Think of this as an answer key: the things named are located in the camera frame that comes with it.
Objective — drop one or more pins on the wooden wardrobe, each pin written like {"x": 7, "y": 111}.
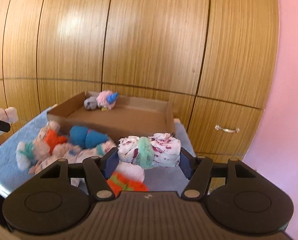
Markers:
{"x": 213, "y": 59}

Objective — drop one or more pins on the brown cardboard box tray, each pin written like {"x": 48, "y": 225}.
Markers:
{"x": 130, "y": 116}

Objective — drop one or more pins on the silver drawer handle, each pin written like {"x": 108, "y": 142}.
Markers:
{"x": 226, "y": 130}

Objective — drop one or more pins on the blue knit sock roll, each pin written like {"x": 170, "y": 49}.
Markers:
{"x": 86, "y": 138}

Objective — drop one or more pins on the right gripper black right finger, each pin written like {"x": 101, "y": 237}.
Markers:
{"x": 198, "y": 171}

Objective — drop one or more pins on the pale pink sock roll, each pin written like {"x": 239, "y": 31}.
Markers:
{"x": 9, "y": 115}

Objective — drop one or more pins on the orange green sock roll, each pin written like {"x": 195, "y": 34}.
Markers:
{"x": 119, "y": 183}

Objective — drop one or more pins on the white teal sock bundle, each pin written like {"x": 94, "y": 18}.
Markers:
{"x": 26, "y": 155}

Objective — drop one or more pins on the white orange sock bundle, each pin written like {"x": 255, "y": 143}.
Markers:
{"x": 49, "y": 135}

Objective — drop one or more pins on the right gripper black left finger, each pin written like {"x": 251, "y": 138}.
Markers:
{"x": 97, "y": 171}

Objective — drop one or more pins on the white purple-spotted sock roll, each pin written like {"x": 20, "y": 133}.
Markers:
{"x": 160, "y": 149}

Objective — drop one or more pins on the blue towel mat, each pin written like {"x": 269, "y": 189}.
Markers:
{"x": 156, "y": 179}

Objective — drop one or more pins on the pink fluffy sock bundle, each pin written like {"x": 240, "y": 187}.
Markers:
{"x": 106, "y": 100}

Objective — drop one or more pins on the grey sock roll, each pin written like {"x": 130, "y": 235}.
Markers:
{"x": 90, "y": 103}

